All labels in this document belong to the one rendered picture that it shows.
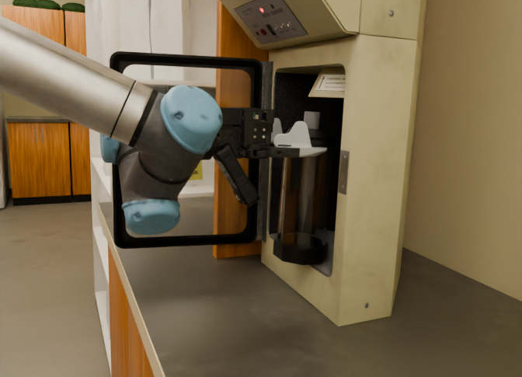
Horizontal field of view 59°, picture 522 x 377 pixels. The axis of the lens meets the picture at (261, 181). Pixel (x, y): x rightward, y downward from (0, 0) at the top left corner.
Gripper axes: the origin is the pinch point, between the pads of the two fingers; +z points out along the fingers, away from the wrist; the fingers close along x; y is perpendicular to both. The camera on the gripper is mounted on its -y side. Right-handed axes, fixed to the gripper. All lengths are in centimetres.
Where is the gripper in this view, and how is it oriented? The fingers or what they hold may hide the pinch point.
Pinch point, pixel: (307, 149)
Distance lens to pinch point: 83.4
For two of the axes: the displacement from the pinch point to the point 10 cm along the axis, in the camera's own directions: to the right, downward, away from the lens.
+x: -4.1, -1.8, 9.0
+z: 9.1, -0.4, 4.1
